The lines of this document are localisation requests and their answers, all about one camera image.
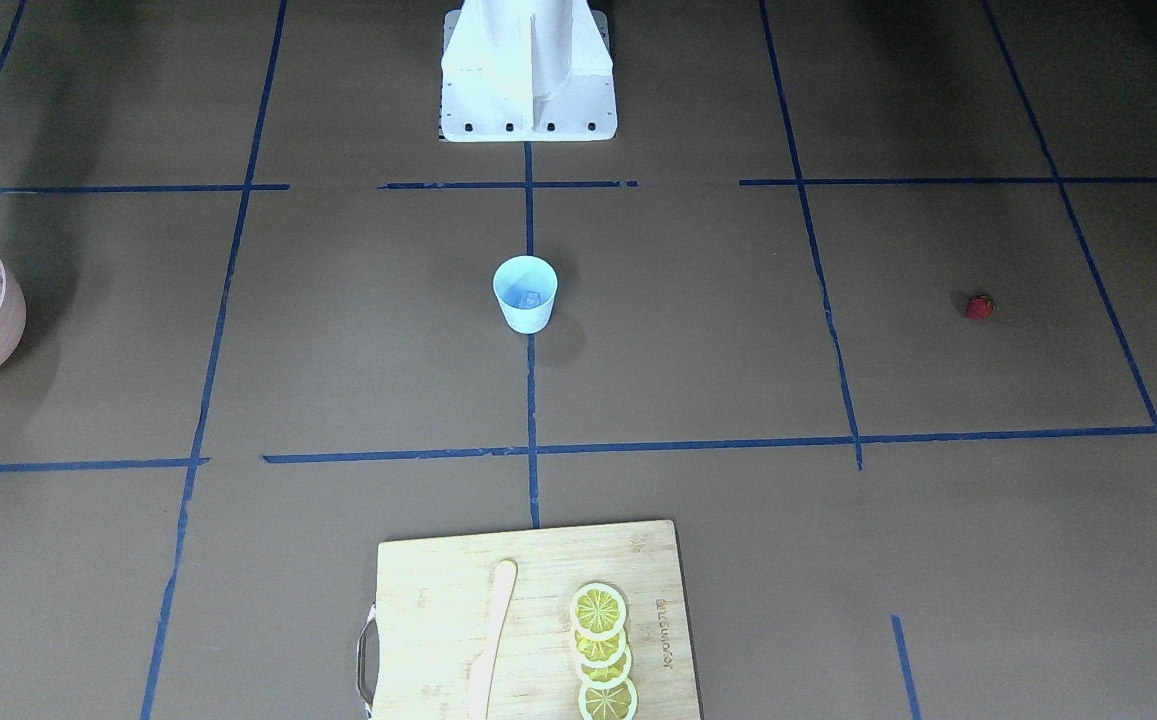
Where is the red strawberry with green leaves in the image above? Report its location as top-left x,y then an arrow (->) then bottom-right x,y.
965,293 -> 997,322

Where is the light blue plastic cup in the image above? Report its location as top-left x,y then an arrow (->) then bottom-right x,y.
492,255 -> 559,335

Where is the pale yellow plastic knife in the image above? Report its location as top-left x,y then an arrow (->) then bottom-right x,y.
465,559 -> 518,719

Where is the bamboo cutting board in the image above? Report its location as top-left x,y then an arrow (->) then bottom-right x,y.
358,520 -> 702,719

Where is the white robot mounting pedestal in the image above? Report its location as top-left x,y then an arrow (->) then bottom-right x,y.
439,1 -> 618,144

